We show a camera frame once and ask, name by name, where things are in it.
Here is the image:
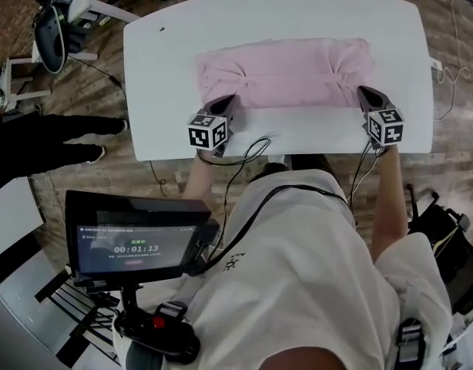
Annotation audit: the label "black monitor mount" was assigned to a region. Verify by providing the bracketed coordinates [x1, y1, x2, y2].
[112, 283, 202, 365]

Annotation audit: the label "large white table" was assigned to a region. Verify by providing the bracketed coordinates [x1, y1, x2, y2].
[122, 0, 434, 161]

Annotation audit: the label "black office chair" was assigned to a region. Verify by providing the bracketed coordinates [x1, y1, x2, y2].
[405, 183, 473, 315]

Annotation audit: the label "person's right forearm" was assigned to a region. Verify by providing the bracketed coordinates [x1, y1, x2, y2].
[370, 144, 410, 264]

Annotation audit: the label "black monitor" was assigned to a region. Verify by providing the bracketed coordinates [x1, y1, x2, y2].
[64, 190, 221, 288]

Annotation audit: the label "grey harness strap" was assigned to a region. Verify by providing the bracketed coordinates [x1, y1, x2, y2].
[124, 341, 164, 370]
[396, 318, 427, 370]

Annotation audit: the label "dark blue oval pad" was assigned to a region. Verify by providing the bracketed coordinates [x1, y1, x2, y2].
[33, 5, 68, 75]

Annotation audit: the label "person's dark trousers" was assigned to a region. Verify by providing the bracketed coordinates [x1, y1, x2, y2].
[251, 154, 334, 183]

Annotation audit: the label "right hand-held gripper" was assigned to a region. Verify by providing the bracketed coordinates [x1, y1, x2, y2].
[357, 85, 406, 150]

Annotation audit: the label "black chest cable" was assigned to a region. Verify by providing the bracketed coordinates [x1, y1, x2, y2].
[188, 184, 347, 277]

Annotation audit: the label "black bag yellow trim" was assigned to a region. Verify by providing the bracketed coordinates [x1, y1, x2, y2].
[431, 224, 459, 257]

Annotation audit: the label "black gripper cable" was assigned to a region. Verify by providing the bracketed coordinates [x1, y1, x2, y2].
[197, 136, 273, 246]
[347, 144, 390, 211]

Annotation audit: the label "pink robe garment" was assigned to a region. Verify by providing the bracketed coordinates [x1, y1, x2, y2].
[192, 36, 376, 111]

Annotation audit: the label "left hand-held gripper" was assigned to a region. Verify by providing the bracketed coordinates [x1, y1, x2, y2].
[187, 94, 237, 158]

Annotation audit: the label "white extension cable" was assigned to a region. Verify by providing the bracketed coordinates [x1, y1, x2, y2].
[434, 0, 472, 122]

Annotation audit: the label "person's white t-shirt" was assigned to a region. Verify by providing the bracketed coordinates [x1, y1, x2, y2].
[112, 167, 453, 370]

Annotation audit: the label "black floor cable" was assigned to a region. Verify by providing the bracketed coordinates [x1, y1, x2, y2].
[69, 55, 126, 96]

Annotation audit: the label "person's left forearm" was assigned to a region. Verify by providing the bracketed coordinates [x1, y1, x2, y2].
[181, 148, 220, 202]

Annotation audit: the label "black metal frame chair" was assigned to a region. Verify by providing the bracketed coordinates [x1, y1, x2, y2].
[34, 271, 124, 362]

